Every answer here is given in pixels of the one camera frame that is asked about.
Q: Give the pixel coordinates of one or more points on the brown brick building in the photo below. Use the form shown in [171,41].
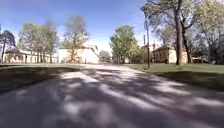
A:
[166,55]

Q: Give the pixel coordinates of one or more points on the bare grey tree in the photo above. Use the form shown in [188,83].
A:
[76,31]

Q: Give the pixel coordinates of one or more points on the low pale building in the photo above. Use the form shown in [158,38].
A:
[20,56]

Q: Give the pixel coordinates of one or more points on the green leafy tree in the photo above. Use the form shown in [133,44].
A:
[123,43]

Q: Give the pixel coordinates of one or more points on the large forked tree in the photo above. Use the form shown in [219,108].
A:
[178,36]

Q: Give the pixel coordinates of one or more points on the group of green trees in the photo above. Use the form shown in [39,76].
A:
[38,38]

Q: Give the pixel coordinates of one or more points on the grass lawn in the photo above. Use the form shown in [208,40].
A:
[23,75]
[193,71]

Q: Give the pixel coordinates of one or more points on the large leafy tree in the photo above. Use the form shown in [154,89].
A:
[211,26]

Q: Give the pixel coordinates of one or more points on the white building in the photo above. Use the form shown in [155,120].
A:
[81,55]

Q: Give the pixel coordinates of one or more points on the tall dark pole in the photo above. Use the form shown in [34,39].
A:
[147,43]

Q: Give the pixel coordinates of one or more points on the dark pine tree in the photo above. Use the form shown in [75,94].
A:
[6,38]

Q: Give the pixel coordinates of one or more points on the grey asphalt road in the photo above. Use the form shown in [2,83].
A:
[110,96]

